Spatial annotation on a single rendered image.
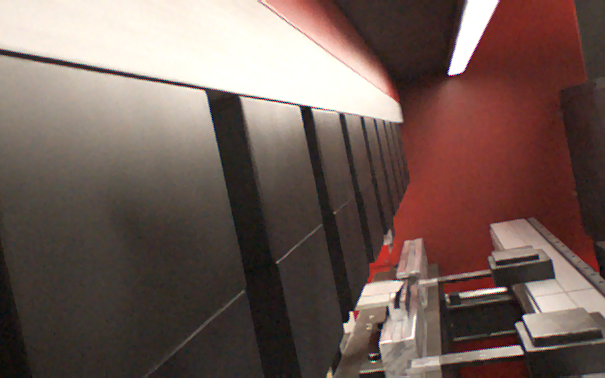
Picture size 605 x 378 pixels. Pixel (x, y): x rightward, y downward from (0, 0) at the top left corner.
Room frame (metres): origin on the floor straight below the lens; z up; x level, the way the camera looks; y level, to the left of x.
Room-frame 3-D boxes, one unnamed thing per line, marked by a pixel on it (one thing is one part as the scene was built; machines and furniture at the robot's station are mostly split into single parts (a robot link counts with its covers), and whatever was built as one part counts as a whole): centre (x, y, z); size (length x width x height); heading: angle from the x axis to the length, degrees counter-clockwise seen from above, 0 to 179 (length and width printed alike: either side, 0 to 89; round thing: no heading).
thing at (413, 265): (1.91, -0.24, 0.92); 0.50 x 0.06 x 0.10; 169
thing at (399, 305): (1.34, -0.13, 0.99); 0.20 x 0.03 x 0.03; 169
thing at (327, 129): (0.61, 0.01, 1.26); 0.15 x 0.09 x 0.17; 169
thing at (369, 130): (1.00, -0.06, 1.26); 0.15 x 0.09 x 0.17; 169
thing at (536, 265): (1.34, -0.30, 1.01); 0.26 x 0.12 x 0.05; 79
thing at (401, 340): (1.32, -0.13, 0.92); 0.39 x 0.06 x 0.10; 169
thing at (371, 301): (1.40, 0.01, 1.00); 0.26 x 0.18 x 0.01; 79
